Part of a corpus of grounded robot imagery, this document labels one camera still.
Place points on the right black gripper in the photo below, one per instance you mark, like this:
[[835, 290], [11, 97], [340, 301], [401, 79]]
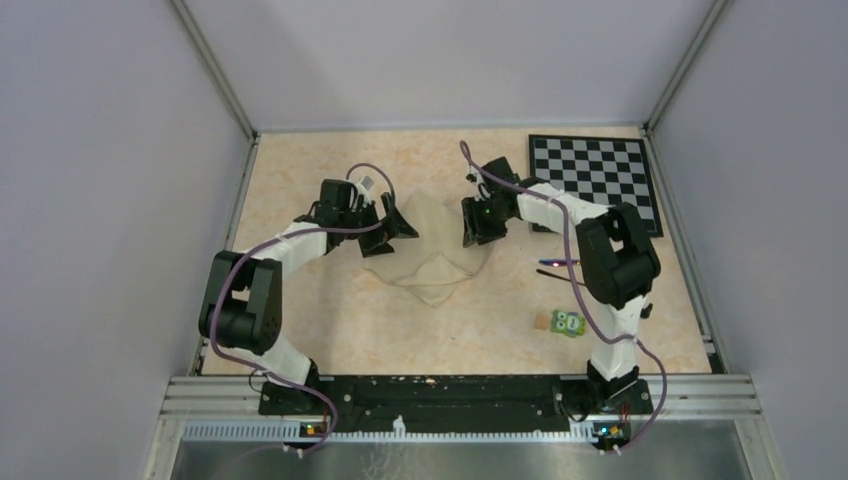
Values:
[[474, 230]]

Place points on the black white checkerboard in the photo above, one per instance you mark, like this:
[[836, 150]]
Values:
[[600, 170]]

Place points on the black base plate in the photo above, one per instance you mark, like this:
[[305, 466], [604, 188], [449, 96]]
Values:
[[468, 404]]

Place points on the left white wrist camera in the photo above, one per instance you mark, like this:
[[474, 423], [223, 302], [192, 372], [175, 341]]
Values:
[[363, 197]]

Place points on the beige cloth napkin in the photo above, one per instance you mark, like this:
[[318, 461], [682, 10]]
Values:
[[431, 266]]

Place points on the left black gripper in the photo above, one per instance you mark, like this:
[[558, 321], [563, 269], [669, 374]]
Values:
[[377, 241]]

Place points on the small cork piece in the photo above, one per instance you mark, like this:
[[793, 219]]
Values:
[[541, 322]]

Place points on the aluminium frame rail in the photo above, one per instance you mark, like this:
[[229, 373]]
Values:
[[226, 407]]

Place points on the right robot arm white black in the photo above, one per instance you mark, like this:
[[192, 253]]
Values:
[[609, 245]]

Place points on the iridescent purple utensil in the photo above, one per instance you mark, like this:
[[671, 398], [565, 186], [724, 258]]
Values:
[[557, 263]]

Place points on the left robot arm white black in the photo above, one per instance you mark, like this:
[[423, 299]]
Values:
[[242, 313]]

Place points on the black utensil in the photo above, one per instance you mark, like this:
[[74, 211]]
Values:
[[558, 277]]

